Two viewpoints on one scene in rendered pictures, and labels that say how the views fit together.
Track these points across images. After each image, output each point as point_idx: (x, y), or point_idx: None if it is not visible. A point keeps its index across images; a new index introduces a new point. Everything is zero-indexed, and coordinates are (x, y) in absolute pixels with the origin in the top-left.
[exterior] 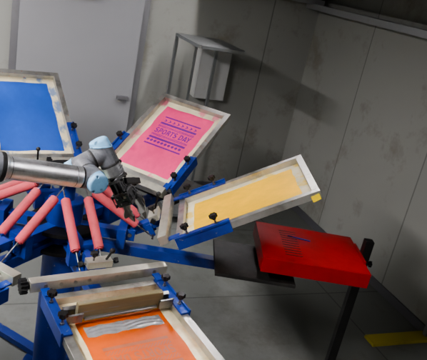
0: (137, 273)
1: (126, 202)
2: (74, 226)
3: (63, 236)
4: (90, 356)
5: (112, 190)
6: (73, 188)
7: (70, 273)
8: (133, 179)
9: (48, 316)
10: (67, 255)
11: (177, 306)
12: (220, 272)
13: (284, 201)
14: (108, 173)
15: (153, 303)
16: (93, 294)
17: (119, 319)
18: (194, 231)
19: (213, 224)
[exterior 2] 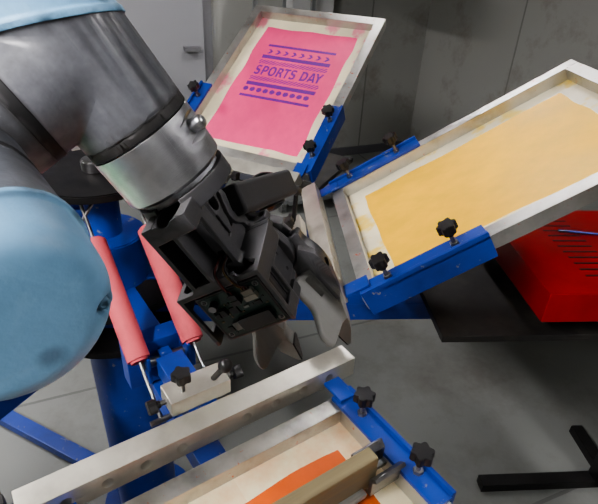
0: (292, 394)
1: (264, 315)
2: (125, 301)
3: (110, 319)
4: None
5: (177, 268)
6: (112, 210)
7: (128, 444)
8: (270, 185)
9: None
10: (124, 366)
11: (416, 481)
12: (452, 334)
13: None
14: (131, 179)
15: (357, 489)
16: (198, 487)
17: None
18: (406, 270)
19: (451, 247)
